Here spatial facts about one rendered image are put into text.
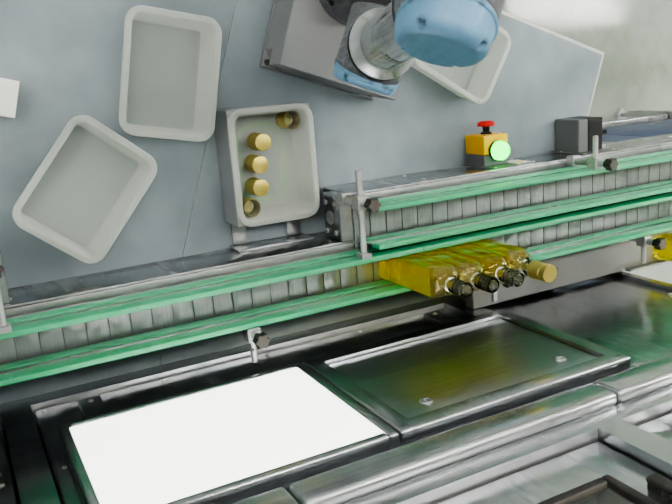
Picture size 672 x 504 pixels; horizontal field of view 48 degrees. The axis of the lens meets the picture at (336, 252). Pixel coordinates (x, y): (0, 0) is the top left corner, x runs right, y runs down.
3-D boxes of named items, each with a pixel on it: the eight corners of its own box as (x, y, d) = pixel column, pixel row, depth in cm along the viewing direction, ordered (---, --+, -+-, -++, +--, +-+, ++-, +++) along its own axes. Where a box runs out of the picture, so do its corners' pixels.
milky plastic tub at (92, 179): (1, 213, 133) (5, 220, 126) (70, 107, 135) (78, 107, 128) (88, 260, 142) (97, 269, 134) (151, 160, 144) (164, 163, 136)
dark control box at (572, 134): (553, 151, 188) (578, 153, 181) (553, 118, 186) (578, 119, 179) (578, 147, 192) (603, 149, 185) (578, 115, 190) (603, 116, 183)
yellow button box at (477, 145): (464, 164, 176) (484, 167, 170) (463, 132, 175) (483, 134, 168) (488, 161, 179) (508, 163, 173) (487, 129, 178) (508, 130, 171)
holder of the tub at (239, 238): (227, 247, 153) (241, 254, 146) (212, 110, 146) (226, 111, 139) (304, 234, 160) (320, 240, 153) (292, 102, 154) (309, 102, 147)
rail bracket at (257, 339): (230, 351, 143) (256, 374, 132) (226, 317, 142) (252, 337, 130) (249, 346, 145) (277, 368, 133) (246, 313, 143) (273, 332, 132)
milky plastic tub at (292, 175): (224, 222, 151) (240, 229, 144) (212, 109, 146) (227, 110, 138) (303, 209, 159) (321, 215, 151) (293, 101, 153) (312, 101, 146)
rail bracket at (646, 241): (611, 258, 187) (656, 268, 175) (612, 231, 185) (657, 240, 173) (623, 255, 188) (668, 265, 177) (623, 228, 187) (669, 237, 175)
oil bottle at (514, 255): (447, 262, 163) (513, 283, 144) (447, 236, 162) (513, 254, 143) (468, 257, 165) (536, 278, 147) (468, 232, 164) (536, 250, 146)
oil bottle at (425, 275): (379, 277, 155) (439, 302, 137) (377, 251, 154) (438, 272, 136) (402, 272, 158) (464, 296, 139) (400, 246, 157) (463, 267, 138)
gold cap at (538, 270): (543, 270, 144) (560, 275, 140) (531, 282, 143) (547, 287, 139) (536, 256, 143) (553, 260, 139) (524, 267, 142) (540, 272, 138)
